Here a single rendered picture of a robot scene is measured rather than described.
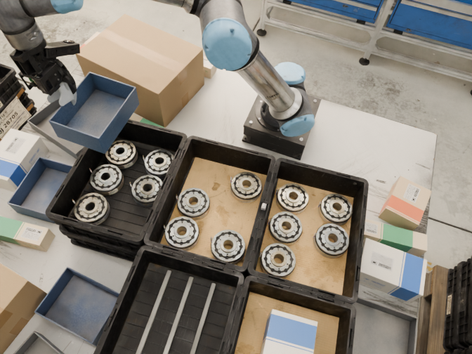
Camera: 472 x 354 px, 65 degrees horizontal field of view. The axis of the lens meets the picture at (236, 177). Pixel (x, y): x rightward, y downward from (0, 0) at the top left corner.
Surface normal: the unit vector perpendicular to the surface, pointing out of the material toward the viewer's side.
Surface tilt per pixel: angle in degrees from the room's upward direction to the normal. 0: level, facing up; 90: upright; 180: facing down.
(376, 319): 0
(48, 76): 82
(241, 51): 87
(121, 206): 0
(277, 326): 0
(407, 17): 90
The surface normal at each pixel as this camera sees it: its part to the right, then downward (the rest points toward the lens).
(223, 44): 0.08, 0.83
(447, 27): -0.36, 0.79
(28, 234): 0.05, -0.52
